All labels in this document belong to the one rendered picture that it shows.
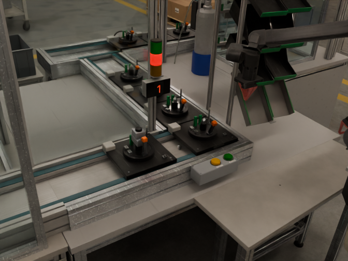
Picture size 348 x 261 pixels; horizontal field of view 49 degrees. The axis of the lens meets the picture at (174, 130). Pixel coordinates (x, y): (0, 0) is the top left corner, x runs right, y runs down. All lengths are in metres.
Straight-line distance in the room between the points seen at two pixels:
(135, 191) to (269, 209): 0.54
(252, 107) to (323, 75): 1.41
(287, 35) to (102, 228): 0.99
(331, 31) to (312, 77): 1.68
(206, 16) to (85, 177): 1.40
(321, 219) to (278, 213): 1.38
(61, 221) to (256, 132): 1.12
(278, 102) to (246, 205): 0.65
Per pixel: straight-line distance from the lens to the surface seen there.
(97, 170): 1.65
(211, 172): 1.59
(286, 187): 1.74
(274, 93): 2.02
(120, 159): 1.61
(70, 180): 1.62
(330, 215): 3.02
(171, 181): 1.58
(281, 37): 1.48
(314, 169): 1.90
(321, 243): 2.80
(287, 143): 2.04
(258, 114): 1.91
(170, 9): 6.82
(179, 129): 1.81
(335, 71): 3.35
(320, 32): 1.47
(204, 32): 2.58
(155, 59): 1.61
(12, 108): 1.11
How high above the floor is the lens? 1.92
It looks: 32 degrees down
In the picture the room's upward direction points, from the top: 3 degrees clockwise
